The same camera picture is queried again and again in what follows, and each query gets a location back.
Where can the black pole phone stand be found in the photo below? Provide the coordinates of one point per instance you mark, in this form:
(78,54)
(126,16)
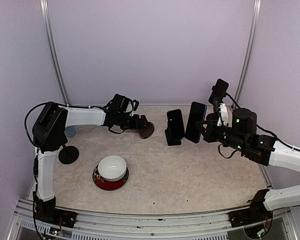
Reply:
(218,92)
(68,154)

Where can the white ceramic bowl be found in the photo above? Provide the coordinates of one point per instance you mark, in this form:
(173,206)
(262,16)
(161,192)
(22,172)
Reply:
(112,168)

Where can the aluminium frame post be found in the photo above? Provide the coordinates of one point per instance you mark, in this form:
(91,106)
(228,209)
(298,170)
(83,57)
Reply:
(249,49)
(44,6)

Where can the light blue mug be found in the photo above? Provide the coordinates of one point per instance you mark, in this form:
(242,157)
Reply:
(70,131)

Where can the right aluminium frame post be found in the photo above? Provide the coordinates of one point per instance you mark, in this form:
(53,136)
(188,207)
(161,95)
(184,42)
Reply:
(249,49)

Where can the blue-edged black smartphone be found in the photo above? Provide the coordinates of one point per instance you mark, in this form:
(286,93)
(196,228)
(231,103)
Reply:
(175,116)

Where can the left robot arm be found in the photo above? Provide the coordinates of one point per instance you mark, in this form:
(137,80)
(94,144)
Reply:
(49,139)

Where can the red floral plate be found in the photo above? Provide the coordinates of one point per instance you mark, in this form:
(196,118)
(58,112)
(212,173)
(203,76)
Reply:
(106,185)

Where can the black folding phone stand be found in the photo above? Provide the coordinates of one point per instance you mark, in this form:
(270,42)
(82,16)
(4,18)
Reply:
(173,140)

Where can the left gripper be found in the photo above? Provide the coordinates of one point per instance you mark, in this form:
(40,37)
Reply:
(136,125)

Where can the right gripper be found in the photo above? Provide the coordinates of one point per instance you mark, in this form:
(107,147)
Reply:
(209,133)

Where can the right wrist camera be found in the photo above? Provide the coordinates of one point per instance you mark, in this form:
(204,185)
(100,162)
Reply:
(216,101)

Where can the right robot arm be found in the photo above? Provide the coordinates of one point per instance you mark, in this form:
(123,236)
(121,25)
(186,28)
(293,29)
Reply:
(266,149)

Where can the left aluminium frame post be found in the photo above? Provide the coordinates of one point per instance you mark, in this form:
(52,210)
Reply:
(44,6)

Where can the round-base plate phone stand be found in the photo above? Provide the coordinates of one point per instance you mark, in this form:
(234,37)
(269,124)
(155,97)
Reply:
(147,131)

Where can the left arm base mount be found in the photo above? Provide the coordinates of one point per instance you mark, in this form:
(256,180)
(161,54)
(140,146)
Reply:
(47,212)

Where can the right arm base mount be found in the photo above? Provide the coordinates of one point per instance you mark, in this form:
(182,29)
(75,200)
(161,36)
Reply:
(256,212)

